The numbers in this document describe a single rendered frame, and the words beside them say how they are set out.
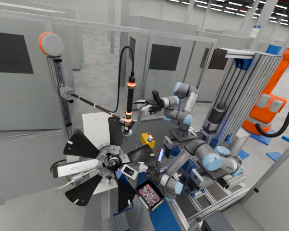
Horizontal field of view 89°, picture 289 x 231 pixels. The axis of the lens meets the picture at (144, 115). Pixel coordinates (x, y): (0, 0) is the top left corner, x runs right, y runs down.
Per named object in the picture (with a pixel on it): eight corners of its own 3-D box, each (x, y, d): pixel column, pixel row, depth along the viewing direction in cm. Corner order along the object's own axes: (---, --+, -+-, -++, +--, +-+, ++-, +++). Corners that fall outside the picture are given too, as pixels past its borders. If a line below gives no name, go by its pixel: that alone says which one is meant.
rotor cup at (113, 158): (98, 157, 115) (100, 160, 103) (115, 148, 120) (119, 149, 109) (107, 173, 115) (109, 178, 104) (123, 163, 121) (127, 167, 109)
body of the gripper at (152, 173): (144, 172, 105) (159, 181, 101) (149, 163, 112) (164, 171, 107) (143, 178, 110) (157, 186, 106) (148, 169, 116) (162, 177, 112)
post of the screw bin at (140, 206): (133, 228, 179) (142, 191, 136) (135, 226, 180) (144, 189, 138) (135, 230, 177) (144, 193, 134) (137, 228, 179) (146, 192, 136)
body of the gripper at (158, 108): (149, 115, 100) (163, 112, 106) (151, 104, 95) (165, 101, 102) (143, 109, 105) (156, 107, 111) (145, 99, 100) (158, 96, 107)
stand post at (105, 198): (101, 219, 182) (99, 173, 133) (108, 216, 186) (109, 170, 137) (102, 223, 179) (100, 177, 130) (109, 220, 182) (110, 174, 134)
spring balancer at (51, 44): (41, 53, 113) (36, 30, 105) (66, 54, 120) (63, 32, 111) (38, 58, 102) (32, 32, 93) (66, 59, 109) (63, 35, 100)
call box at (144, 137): (139, 140, 168) (141, 133, 163) (147, 139, 172) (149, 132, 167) (145, 150, 156) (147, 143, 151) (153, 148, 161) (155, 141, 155)
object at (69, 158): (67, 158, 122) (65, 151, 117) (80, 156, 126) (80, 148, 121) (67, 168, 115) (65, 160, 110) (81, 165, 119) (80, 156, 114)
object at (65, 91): (59, 96, 123) (58, 86, 118) (67, 93, 128) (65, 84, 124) (67, 100, 119) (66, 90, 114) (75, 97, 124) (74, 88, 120)
